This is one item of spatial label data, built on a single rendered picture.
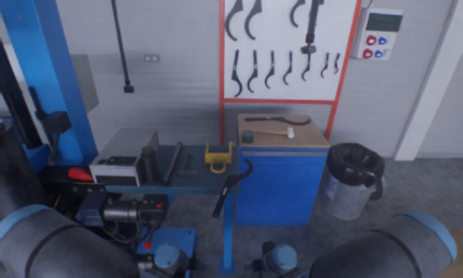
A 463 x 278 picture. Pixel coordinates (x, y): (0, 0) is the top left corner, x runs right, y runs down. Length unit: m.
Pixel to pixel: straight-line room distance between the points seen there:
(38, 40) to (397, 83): 3.46
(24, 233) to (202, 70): 2.51
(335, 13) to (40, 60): 2.58
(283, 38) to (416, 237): 2.47
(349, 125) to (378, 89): 0.57
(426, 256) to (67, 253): 0.58
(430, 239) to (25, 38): 1.61
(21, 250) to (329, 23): 2.86
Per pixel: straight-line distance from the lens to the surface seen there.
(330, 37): 2.93
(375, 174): 2.38
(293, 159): 1.96
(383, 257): 0.47
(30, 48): 1.49
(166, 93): 2.99
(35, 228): 0.53
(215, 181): 1.27
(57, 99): 1.51
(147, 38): 2.89
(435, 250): 0.54
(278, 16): 2.74
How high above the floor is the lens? 1.90
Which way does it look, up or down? 29 degrees down
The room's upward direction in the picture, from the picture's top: 1 degrees clockwise
